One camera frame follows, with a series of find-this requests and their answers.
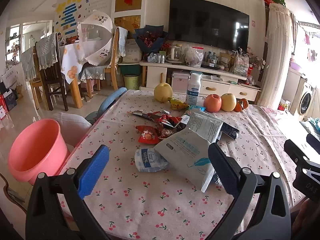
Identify black flat television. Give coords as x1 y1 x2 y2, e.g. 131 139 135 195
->
168 0 249 51

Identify yellow green apple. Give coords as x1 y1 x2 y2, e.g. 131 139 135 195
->
221 93 237 112

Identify white paper leaflet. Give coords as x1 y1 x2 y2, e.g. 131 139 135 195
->
186 111 223 143

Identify white washing machine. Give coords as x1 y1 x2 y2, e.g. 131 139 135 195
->
290 77 314 121

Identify small white blue packet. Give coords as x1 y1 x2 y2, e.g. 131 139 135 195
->
135 148 169 172

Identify dining table with cloth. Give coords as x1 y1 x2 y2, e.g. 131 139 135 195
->
60 43 86 109

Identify light wooden chair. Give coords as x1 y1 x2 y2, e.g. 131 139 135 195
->
84 27 122 99

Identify orange persimmon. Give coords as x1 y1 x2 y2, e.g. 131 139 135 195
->
234 98 249 112

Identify black foil snack bag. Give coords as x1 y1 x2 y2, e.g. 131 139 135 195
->
217 122 240 141

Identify dark wooden dining chair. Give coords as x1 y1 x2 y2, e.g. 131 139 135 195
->
35 33 68 111

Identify white cushion stool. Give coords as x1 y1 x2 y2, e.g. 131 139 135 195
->
50 112 92 147

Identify clear plastic bag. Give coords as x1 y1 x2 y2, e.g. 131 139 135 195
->
184 45 204 68

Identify cherry print tablecloth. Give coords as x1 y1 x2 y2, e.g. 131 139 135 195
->
65 90 303 239

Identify red apple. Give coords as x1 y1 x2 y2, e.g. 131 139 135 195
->
203 94 222 113

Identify white tv cabinet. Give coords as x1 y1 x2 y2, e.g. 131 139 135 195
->
139 60 263 103

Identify white plastic bottle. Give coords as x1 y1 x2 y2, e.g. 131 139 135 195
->
185 73 202 105

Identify white lace covered air conditioner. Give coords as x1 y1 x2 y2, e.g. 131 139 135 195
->
258 3 293 109

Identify large white wipes pouch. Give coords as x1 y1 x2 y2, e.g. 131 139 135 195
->
154 128 214 192

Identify red snack wrapper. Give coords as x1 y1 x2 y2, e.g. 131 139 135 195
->
136 125 174 145

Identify red gift bags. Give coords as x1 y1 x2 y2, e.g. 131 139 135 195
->
0 72 19 120

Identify white mesh food cover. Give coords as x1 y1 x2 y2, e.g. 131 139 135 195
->
77 10 113 66

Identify white electric kettle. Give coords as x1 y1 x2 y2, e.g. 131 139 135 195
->
166 44 183 64

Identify pink plastic trash bucket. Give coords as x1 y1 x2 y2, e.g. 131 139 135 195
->
8 119 70 185

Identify green waste bin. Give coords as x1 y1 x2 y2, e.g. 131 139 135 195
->
124 75 139 90

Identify dark blue flower bouquet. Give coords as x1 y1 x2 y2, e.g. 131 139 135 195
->
132 25 168 54

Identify blue chair back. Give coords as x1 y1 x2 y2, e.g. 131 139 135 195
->
97 87 127 119

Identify yellow snack wrapper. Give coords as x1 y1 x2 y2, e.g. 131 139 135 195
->
168 98 189 111

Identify yellow pear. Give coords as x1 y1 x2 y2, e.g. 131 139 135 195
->
154 82 173 102

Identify red black foil wrapper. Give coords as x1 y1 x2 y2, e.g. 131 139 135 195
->
131 111 182 129

